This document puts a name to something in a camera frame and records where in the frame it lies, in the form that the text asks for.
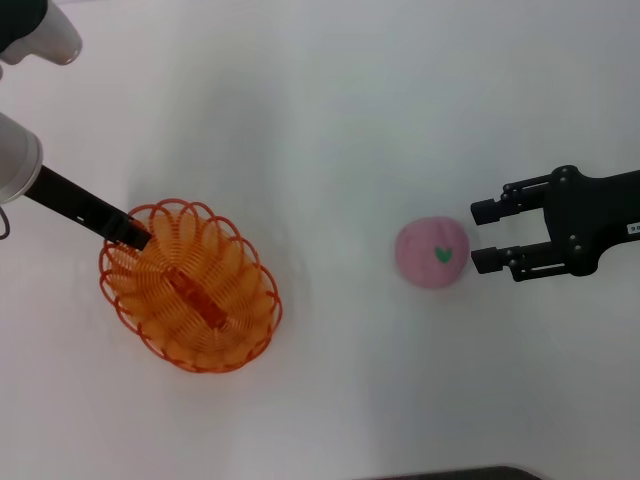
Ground black robot torso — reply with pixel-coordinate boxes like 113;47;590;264
357;464;544;480

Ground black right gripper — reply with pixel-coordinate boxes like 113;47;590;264
469;164;640;284

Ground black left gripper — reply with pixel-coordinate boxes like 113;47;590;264
23;165;154;252

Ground pink peach toy green leaf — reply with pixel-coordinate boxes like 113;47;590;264
393;215;472;290

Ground orange plastic woven basket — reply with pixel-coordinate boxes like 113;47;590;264
98;198;284;374

